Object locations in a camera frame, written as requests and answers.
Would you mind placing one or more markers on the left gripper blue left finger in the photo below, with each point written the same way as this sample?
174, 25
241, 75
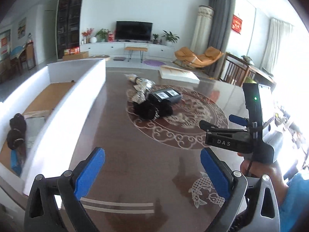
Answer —
42, 212

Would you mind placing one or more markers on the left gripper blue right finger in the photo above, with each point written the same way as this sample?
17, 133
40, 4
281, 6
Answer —
250, 202

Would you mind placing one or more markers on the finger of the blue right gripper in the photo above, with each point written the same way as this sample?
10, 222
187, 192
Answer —
238, 120

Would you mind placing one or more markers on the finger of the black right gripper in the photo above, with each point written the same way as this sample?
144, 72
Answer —
209, 127

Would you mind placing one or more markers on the dark grey rectangular box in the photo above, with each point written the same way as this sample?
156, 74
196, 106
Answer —
170, 94

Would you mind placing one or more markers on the black velvet pouch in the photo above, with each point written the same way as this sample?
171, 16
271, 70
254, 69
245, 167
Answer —
151, 111
16, 137

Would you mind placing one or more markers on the silver foil package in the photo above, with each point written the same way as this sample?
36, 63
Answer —
141, 86

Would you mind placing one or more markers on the blue white medicine box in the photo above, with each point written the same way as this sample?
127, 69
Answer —
16, 162

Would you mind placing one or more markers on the clear plastic bag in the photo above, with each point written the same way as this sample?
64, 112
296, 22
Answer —
34, 122

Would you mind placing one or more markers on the blue sleeve forearm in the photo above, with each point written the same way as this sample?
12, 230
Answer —
295, 200

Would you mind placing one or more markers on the person's right hand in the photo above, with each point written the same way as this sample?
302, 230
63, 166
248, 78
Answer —
273, 171

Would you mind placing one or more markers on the wooden dining chair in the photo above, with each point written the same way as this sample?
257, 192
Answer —
236, 71

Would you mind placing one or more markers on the white flat carton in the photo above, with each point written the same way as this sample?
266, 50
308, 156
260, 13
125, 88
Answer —
176, 74

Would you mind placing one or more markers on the orange lounge chair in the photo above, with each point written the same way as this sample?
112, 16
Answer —
192, 60

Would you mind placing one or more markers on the white storage box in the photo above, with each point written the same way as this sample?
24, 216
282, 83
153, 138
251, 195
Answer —
54, 146

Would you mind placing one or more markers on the green potted plant right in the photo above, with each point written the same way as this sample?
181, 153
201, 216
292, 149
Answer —
170, 38

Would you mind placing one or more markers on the green potted plant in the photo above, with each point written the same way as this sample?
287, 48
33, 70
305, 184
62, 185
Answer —
170, 38
102, 35

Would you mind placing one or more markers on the small potted plant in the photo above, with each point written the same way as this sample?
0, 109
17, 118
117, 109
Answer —
155, 38

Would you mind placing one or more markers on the grey curtain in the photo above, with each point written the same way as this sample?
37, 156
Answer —
222, 21

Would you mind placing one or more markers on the white tv cabinet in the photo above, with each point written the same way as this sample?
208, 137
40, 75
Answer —
126, 49

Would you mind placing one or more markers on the black television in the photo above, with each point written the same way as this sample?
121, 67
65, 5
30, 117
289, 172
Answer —
133, 30

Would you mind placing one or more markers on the green potted plant left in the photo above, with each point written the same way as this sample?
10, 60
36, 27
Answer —
102, 35

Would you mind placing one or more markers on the cardboard box on floor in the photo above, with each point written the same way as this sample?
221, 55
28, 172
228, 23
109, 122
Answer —
77, 56

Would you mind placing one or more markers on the red flower vase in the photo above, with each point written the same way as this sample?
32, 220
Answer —
87, 34

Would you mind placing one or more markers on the dark display cabinet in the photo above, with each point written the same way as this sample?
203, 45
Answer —
68, 25

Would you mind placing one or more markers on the red wall hanging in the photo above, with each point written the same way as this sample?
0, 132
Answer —
237, 24

